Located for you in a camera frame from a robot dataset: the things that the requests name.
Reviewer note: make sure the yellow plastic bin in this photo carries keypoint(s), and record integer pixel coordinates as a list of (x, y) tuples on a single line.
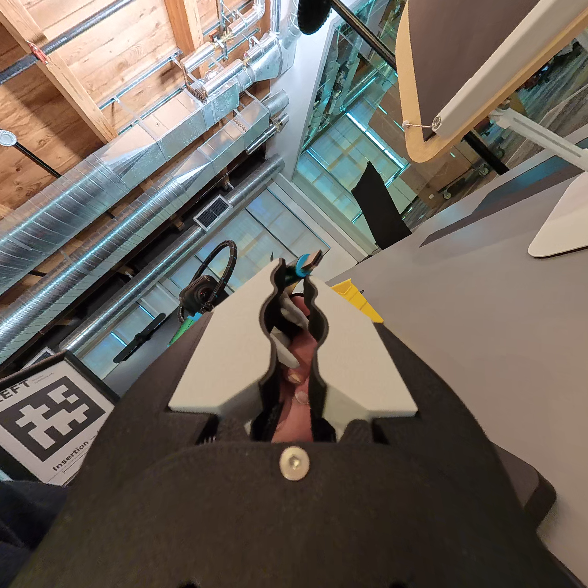
[(358, 301)]

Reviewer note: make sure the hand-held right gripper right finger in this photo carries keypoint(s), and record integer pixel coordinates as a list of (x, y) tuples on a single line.
[(363, 367)]

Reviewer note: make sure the ceiling vent grille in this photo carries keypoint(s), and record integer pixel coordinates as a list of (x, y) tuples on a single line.
[(211, 211)]

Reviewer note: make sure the black standing panel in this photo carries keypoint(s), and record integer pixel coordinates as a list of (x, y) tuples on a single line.
[(381, 211)]

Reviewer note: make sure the wood-framed portable monitor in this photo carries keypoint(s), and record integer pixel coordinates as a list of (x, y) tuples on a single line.
[(459, 46)]

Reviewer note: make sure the white monitor stand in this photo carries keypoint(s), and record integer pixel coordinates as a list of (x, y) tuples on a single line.
[(560, 220)]

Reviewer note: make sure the person's left hand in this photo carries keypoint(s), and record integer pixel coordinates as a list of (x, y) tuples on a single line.
[(296, 381)]

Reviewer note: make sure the silver ventilation duct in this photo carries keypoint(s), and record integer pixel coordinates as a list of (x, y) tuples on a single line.
[(69, 206)]

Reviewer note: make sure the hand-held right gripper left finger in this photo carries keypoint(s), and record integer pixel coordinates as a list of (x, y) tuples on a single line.
[(220, 363)]

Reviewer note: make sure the framed marker sign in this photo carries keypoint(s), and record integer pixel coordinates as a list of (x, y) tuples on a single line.
[(46, 413)]

